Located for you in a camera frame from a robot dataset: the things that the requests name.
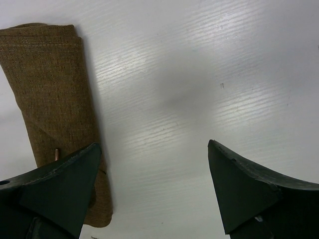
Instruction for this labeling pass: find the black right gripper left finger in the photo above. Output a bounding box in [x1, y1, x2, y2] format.
[0, 143, 102, 239]

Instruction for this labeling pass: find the brown cloth napkin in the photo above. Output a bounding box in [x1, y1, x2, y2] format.
[0, 22, 115, 228]

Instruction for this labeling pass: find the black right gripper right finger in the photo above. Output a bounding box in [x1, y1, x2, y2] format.
[208, 140, 319, 239]

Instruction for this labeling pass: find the brown wooden knife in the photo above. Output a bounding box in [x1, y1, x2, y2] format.
[55, 148, 60, 161]

